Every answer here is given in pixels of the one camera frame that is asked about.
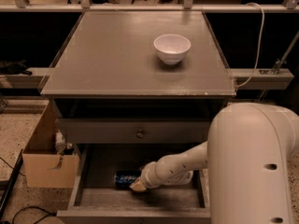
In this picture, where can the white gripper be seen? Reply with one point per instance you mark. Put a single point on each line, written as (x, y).
(148, 174)

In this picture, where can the blue pepsi can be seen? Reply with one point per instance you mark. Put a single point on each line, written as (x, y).
(124, 179)

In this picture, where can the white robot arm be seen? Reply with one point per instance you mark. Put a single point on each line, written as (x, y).
(246, 156)

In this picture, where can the open grey middle drawer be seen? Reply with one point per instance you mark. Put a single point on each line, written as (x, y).
(96, 199)

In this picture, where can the round brass drawer knob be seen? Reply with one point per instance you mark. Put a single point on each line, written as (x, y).
(139, 134)

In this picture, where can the closed grey top drawer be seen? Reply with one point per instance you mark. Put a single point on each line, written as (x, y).
(123, 131)

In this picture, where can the grey wooden drawer cabinet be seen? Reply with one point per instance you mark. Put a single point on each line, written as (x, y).
(110, 69)

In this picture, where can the white bottle in box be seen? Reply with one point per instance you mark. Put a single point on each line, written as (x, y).
(60, 143)

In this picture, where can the cardboard box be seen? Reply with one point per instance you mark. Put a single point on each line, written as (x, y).
(45, 167)

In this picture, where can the black flat bar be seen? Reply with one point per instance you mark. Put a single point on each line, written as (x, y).
(7, 186)

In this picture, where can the white ceramic bowl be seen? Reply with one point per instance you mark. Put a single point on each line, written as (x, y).
(171, 49)

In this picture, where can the black object on ledge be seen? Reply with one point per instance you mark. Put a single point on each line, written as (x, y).
(14, 68)

